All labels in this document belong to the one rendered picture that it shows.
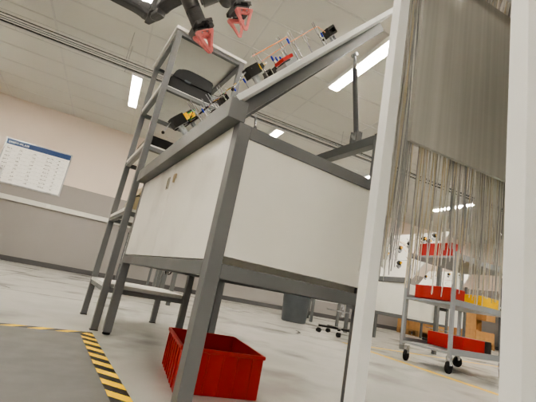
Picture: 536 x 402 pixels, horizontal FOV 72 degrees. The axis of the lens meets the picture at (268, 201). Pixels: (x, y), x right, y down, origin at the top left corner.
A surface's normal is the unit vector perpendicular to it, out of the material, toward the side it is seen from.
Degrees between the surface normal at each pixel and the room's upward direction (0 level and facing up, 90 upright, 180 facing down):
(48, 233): 90
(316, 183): 90
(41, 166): 90
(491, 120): 90
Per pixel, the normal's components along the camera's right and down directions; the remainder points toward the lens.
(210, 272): 0.52, -0.11
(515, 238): -0.90, -0.26
